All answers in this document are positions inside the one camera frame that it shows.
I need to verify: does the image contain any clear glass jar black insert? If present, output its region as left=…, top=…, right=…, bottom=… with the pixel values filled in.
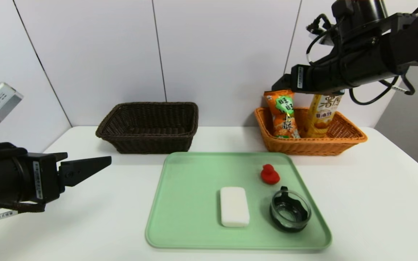
left=270, top=186, right=312, bottom=233

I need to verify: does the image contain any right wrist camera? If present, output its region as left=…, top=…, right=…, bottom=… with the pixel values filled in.
left=332, top=0, right=389, bottom=26

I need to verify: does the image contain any white soap bar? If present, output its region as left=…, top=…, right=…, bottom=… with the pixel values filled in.
left=220, top=187, right=250, bottom=228

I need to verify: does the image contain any yellow potato chip box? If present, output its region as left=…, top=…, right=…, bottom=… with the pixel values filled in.
left=305, top=94, right=344, bottom=138

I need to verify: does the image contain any red rubber duck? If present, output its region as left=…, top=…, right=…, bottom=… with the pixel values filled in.
left=261, top=164, right=280, bottom=185

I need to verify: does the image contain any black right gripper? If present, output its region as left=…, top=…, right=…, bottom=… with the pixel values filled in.
left=271, top=55, right=343, bottom=95

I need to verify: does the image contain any light green plastic tray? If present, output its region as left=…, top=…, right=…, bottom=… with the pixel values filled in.
left=146, top=152, right=332, bottom=250

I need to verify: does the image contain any orange wicker basket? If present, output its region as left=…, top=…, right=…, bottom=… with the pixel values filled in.
left=254, top=107, right=368, bottom=156

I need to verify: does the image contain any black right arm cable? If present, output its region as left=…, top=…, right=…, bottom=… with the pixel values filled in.
left=349, top=74, right=417, bottom=106
left=306, top=14, right=341, bottom=66

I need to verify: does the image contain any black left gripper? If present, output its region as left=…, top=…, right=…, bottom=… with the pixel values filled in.
left=0, top=152, right=112, bottom=204

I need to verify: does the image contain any orange snack bag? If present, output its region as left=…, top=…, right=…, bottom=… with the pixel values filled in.
left=264, top=90, right=301, bottom=139

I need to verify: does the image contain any dark brown wicker basket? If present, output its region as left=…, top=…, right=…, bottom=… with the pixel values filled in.
left=96, top=102, right=199, bottom=154

